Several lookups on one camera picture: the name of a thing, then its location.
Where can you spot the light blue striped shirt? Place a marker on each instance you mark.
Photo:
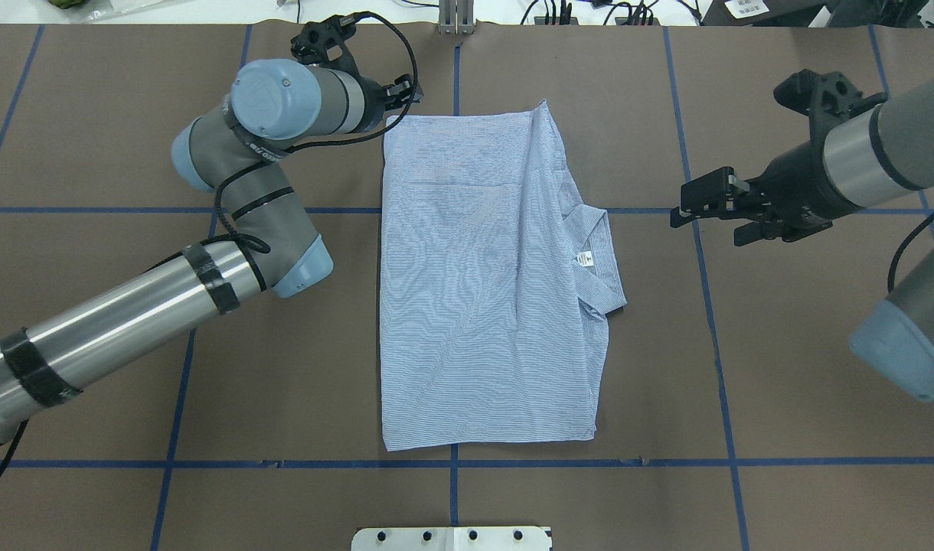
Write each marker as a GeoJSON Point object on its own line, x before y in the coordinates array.
{"type": "Point", "coordinates": [496, 284]}

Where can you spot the black device with label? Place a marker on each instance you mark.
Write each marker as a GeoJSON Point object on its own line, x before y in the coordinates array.
{"type": "Point", "coordinates": [780, 14]}

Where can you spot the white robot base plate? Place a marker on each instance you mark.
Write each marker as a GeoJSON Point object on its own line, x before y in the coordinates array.
{"type": "Point", "coordinates": [454, 538]}

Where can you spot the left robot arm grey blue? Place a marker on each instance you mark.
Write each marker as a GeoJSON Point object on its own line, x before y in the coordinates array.
{"type": "Point", "coordinates": [266, 243]}

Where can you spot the green cloth pouch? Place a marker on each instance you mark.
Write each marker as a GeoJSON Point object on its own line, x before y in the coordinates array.
{"type": "Point", "coordinates": [67, 4]}

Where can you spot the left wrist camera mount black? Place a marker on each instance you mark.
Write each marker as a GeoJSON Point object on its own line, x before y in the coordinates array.
{"type": "Point", "coordinates": [324, 44]}

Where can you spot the grey aluminium frame post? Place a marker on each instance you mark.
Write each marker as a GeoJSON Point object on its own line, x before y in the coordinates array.
{"type": "Point", "coordinates": [456, 17]}

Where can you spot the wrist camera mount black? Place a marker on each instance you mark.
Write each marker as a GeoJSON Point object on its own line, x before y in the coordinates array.
{"type": "Point", "coordinates": [827, 99]}
{"type": "Point", "coordinates": [324, 44]}

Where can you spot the clear plastic bag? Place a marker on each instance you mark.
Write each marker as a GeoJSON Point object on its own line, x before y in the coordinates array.
{"type": "Point", "coordinates": [92, 11]}

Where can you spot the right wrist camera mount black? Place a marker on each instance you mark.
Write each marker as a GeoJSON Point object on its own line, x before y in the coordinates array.
{"type": "Point", "coordinates": [827, 99]}

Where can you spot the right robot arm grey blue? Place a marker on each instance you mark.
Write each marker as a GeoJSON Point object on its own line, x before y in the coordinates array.
{"type": "Point", "coordinates": [863, 151]}

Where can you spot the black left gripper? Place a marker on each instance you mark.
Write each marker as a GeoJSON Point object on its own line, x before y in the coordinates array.
{"type": "Point", "coordinates": [374, 104]}

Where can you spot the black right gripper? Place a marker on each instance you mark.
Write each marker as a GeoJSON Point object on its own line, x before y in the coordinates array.
{"type": "Point", "coordinates": [798, 180]}

